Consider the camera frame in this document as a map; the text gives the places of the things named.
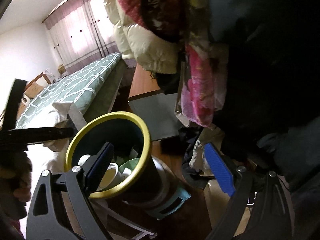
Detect clear square plastic bottle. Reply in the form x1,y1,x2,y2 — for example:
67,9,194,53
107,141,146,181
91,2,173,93
77,154,119,192

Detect green plastic bottle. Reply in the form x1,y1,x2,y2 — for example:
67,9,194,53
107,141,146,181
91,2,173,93
113,149,139,181

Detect yellow rimmed trash bin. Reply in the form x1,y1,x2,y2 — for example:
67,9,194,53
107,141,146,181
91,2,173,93
65,112,163,205

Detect person left hand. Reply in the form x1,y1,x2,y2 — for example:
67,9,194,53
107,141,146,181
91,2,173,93
1,152,32,220

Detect white dotted table cloth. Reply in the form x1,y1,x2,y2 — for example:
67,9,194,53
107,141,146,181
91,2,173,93
18,101,89,240

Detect brown pillow right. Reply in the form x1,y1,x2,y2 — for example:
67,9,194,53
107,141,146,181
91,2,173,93
24,82,44,99

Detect wooden headboard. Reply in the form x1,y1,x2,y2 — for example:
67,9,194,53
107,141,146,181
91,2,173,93
0,72,52,126

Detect bed with green quilt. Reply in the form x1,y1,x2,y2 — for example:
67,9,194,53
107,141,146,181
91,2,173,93
16,53,123,129

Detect pink white curtains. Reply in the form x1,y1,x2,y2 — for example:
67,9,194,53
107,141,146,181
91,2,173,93
43,0,119,74

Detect pink floral garment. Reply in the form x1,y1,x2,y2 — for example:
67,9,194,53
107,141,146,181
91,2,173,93
175,42,228,127

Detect wooden top desk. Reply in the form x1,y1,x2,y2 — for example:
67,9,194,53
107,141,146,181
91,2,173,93
128,65,182,141

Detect cream puffer jacket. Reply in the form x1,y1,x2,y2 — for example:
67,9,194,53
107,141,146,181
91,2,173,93
104,0,177,74

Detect red dotted jacket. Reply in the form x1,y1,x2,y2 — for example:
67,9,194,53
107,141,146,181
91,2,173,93
118,0,183,43

